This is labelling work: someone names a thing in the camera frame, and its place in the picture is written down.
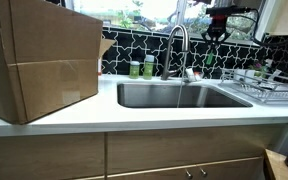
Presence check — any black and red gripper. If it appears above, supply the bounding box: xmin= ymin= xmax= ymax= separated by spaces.
xmin=201 ymin=14 xmax=232 ymax=54

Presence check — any brushed steel gooseneck faucet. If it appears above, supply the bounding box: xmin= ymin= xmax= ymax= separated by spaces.
xmin=160 ymin=24 xmax=192 ymax=81

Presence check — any white utensil caddy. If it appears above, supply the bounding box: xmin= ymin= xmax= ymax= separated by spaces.
xmin=233 ymin=68 xmax=256 ymax=84

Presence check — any small potted plant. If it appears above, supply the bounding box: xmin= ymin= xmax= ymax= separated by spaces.
xmin=248 ymin=61 xmax=267 ymax=80

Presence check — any tall green soap bottle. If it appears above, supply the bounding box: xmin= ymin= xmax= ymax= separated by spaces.
xmin=143 ymin=54 xmax=156 ymax=80

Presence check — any stainless steel sink basin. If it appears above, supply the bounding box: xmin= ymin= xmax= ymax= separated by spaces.
xmin=117 ymin=82 xmax=254 ymax=109

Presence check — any short green soap bottle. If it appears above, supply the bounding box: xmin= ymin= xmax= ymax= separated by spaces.
xmin=129 ymin=60 xmax=141 ymax=80

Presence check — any wooden base cabinet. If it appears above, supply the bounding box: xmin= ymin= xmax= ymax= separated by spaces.
xmin=0 ymin=123 xmax=285 ymax=180

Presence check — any round metal cabinet knob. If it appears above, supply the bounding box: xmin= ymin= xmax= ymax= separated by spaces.
xmin=199 ymin=166 xmax=209 ymax=178
xmin=184 ymin=168 xmax=194 ymax=179

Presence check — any large cardboard box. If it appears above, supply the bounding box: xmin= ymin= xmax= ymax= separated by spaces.
xmin=0 ymin=0 xmax=117 ymax=125

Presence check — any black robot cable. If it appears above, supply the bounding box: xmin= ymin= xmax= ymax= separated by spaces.
xmin=248 ymin=8 xmax=288 ymax=48

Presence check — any white window frame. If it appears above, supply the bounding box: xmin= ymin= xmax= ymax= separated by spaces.
xmin=63 ymin=0 xmax=275 ymax=48

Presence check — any metal wire dish rack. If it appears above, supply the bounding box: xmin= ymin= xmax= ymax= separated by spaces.
xmin=218 ymin=68 xmax=288 ymax=107

